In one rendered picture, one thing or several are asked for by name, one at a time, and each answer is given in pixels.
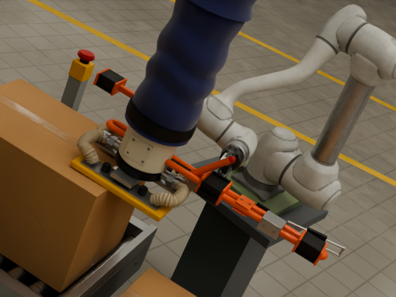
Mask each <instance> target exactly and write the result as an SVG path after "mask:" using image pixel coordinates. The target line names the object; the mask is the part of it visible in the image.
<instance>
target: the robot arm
mask: <svg viewBox="0 0 396 297"><path fill-rule="evenodd" d="M366 20H367V16H366V13H365V12H364V10H363V9H362V8H361V7H359V6H358V5H354V4H352V5H347V6H345V7H343V8H342V9H340V10H339V11H338V12H336V13H335V14H334V15H333V16H331V17H330V19H328V20H327V22H326V23H325V24H324V25H323V26H322V28H321V29H320V31H319V32H318V34H317V35H316V37H315V38H314V39H313V41H312V43H311V45H310V47H309V48H308V50H307V52H306V53H305V55H304V56H303V58H302V59H301V61H300V62H299V63H298V64H296V65H295V66H294V67H292V68H289V69H287V70H283V71H278V72H274V73H270V74H266V75H261V76H258V77H253V78H248V79H245V80H242V81H238V82H236V83H234V84H232V85H230V86H229V87H227V88H226V89H225V90H224V91H222V92H221V93H220V94H217V95H211V96H210V97H207V98H206V99H205V100H204V104H203V109H202V113H201V116H200V118H199V120H198V122H197V128H198V129H199V130H200V131H201V132H202V133H203V134H205V135H206V136H208V138H210V139H212V140H213V141H215V142H216V143H217V144H218V145H219V146H220V147H221V148H222V152H221V155H220V159H219V160H222V159H225V158H227V157H230V156H234V157H235V158H236V161H235V162H234V163H232V164H228V165H227V166H223V167H220V168H219V170H218V173H219V174H221V175H222V176H224V177H225V178H226V177H227V175H228V174H229V173H230V171H234V170H236V169H238V170H239V171H240V172H239V173H235V174H232V176H231V178H232V179H233V180H234V181H236V182H238V183H239V184H241V185H242V186H243V187H244V188H246V189H247V190H249V191H250V192H251V193H252V194H254V195H255V196H256V197H257V198H258V199H259V200H260V201H261V202H266V201H267V199H269V198H271V197H273V196H274V195H276V194H278V193H282V192H284V191H285V190H286V191H287V192H288V193H289V194H291V195H292V196H293V197H294V198H296V199H297V200H299V201H300V202H301V203H303V204H305V205H307V206H309V207H311V208H313V209H317V210H328V209H329V208H330V207H332V206H333V205H334V204H335V203H336V201H337V200H338V199H339V198H340V196H341V184H340V182H339V181H338V180H337V179H338V171H339V166H338V163H337V161H336V160H337V158H338V156H339V155H340V153H341V151H342V149H343V147H344V145H345V143H346V142H347V139H348V137H349V135H350V133H351V131H352V130H353V128H354V126H355V124H356V122H357V120H358V119H359V117H360V115H361V113H362V111H363V109H364V108H365V106H366V104H367V102H368V100H369V98H370V96H371V94H372V92H373V90H374V88H375V87H376V86H377V85H379V84H381V83H382V82H383V81H384V80H394V79H396V39H395V38H393V37H392V36H391V35H389V34H388V33H386V32H385V31H383V30H381V29H380V28H378V27H376V26H373V25H371V24H370V23H368V22H367V21H366ZM340 51H342V52H344V53H346V54H348V55H349V56H351V61H350V67H349V70H350V75H349V77H348V79H347V81H346V83H345V85H344V87H343V89H342V91H341V93H340V95H339V97H338V99H337V101H336V103H335V105H334V107H333V109H332V111H331V113H330V115H329V117H328V119H327V121H326V123H325V125H324V127H323V129H322V131H321V133H320V135H319V138H318V140H317V142H316V144H315V146H314V148H313V149H312V150H308V151H306V152H304V154H302V152H301V151H300V149H299V148H298V147H299V141H298V139H297V137H296V135H294V133H293V132H292V131H290V130H289V129H287V128H284V127H275V128H273V129H271V130H270V131H268V132H266V133H265V134H264V135H263V136H262V137H261V138H260V140H259V141H258V138H257V135H256V133H255V132H254V131H253V130H252V129H250V128H247V127H244V126H241V125H240V124H238V123H236V122H235V121H234V120H232V119H231V118H232V115H233V106H234V104H235V102H236V101H237V100H238V99H239V98H240V97H242V96H244V95H247V94H252V93H258V92H261V91H267V90H273V89H277V88H283V87H288V86H292V85H295V84H298V83H301V82H303V81H305V80H306V79H308V78H309V77H310V76H312V75H313V74H314V73H316V72H317V71H318V70H319V69H320V68H321V67H322V66H324V65H325V64H326V63H327V62H328V61H330V60H331V59H332V58H333V57H334V56H336V54H337V53H339V52H340ZM248 159H249V162H248V164H245V161H246V160H248ZM220 170H221V172H220Z"/></svg>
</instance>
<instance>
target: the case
mask: <svg viewBox="0 0 396 297"><path fill-rule="evenodd" d="M98 125H99V124H97V123H95V122H93V121H92V120H90V119H89V118H87V117H85V116H84V115H82V114H80V113H78V112H77V111H75V110H73V109H72V108H70V107H69V106H67V105H65V104H63V103H62V102H60V101H58V100H56V99H55V98H53V97H52V96H50V95H48V94H46V93H45V92H43V91H41V90H40V89H38V88H37V87H34V86H33V85H31V84H30V83H28V82H26V81H24V80H23V79H18V80H15V81H12V82H9V83H6V84H3V85H0V253H1V254H2V255H4V256H5V257H7V258H8V259H10V260H11V261H13V262H14V263H16V264H17V265H19V266H20V267H22V268H23V269H25V270H26V271H28V272H29V273H31V274H32V275H34V276H35V277H37V278H38V279H40V280H41V281H43V282H44V283H46V284H47V285H49V286H50V287H52V288H53V289H55V290H56V291H58V292H59V293H61V292H62V291H63V290H64V289H66V288H67V287H68V286H70V285H71V284H72V283H73V282H74V281H76V280H77V279H78V278H79V277H80V276H82V275H83V274H84V273H86V271H88V270H89V269H90V268H92V267H93V266H94V265H95V264H96V263H98V262H99V261H100V260H101V259H102V258H104V257H105V256H106V255H108V254H109V253H110V252H111V251H112V250H114V249H115V248H116V247H117V246H118V245H120V242H121V240H122V238H123V235H124V232H125V231H126V228H127V225H128V223H129V221H130V218H131V215H132V214H133V211H134V208H135V207H134V206H132V205H131V204H129V203H127V202H126V201H125V200H123V199H121V198H120V197H118V196H117V195H115V194H114V193H112V192H110V191H109V190H107V189H106V188H104V187H103V186H101V185H99V184H98V183H96V182H95V181H93V180H91V179H90V178H89V177H87V176H85V175H84V174H82V173H81V172H79V171H78V170H76V169H75V168H73V167H71V166H70V163H71V161H72V160H74V159H76V158H77V157H79V156H80V155H82V153H81V151H79V149H78V146H77V143H78V139H79V138H80V136H81V135H82V134H84V133H85V132H87V131H89V130H92V129H96V128H97V127H98ZM91 146H93V148H94V149H95V151H96V152H97V155H98V158H99V160H101V161H103V162H108V163H110V164H111V167H112V168H114V169H117V168H119V166H118V165H117V163H116V160H115V157H113V156H112V155H110V154H108V153H107V152H105V151H104V150H102V149H100V148H99V147H97V146H96V145H94V142H93V143H91Z"/></svg>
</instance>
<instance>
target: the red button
mask: <svg viewBox="0 0 396 297"><path fill-rule="evenodd" d="M78 56H79V57H80V62H81V63H83V64H89V62H90V61H93V60H94V59H95V55H94V54H93V53H92V52H91V51H89V50H86V49H81V50H79V51H78Z"/></svg>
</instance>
